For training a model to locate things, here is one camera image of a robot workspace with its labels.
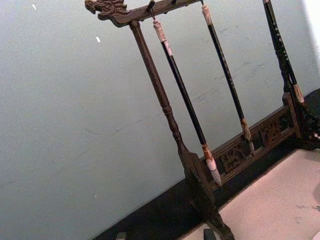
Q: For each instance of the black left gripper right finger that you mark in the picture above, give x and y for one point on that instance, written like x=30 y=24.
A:
x=211 y=235

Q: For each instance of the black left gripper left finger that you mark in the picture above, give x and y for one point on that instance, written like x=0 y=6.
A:
x=121 y=236

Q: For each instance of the black table cloth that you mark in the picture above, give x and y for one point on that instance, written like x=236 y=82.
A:
x=160 y=212

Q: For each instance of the pale felt mat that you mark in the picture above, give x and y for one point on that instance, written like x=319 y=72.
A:
x=270 y=200

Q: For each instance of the black brush with white tip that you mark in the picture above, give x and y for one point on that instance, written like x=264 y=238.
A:
x=183 y=93

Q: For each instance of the black brush with dark tip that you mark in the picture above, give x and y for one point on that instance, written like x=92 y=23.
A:
x=226 y=71

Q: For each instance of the carved dark wooden brush rack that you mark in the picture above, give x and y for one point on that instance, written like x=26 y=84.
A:
x=150 y=67

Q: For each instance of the plain pale wall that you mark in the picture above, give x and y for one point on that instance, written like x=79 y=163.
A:
x=62 y=112

